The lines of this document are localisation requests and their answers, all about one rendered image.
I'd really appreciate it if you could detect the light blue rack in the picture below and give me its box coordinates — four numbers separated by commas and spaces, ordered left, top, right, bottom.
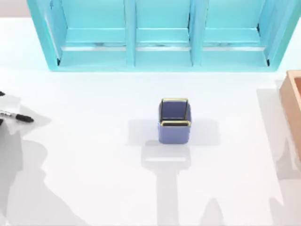
26, 0, 301, 73

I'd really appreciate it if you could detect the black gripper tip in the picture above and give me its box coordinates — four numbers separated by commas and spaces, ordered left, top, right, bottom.
0, 109, 35, 124

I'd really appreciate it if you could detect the salmon-coloured shallow box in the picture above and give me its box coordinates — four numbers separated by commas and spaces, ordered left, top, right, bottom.
279, 70, 301, 163

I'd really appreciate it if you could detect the blue basket with gold handles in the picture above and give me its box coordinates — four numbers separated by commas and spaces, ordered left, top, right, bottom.
158, 97, 192, 145

